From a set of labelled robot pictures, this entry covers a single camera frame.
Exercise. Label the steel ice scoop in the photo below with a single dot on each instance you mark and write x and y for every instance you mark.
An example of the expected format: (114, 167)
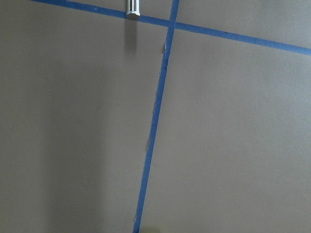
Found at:
(132, 11)

